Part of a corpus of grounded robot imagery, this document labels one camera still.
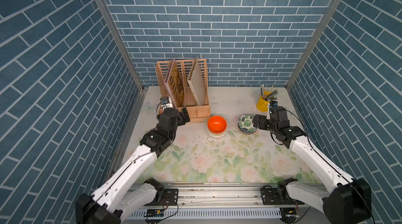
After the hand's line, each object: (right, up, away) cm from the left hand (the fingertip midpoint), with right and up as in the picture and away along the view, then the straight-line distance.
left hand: (184, 109), depth 76 cm
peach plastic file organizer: (+4, -3, +23) cm, 24 cm away
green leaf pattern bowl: (+35, -10, +20) cm, 41 cm away
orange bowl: (+17, -10, +14) cm, 24 cm away
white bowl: (+17, -16, +11) cm, 26 cm away
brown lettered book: (-8, +14, +18) cm, 25 cm away
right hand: (+41, -6, +8) cm, 42 cm away
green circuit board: (-13, -48, -4) cm, 50 cm away
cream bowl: (+17, -16, +10) cm, 25 cm away
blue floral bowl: (+34, -15, +14) cm, 40 cm away
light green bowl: (+17, -14, +8) cm, 23 cm away
